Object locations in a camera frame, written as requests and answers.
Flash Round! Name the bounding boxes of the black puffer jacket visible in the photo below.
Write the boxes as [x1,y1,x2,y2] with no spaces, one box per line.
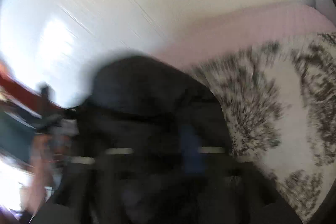
[34,55,289,224]

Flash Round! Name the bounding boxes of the person's hand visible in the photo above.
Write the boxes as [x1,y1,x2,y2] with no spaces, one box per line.
[25,134,65,215]

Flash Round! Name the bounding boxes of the grey black patterned blanket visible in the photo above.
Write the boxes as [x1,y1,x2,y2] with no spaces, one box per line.
[187,32,335,223]

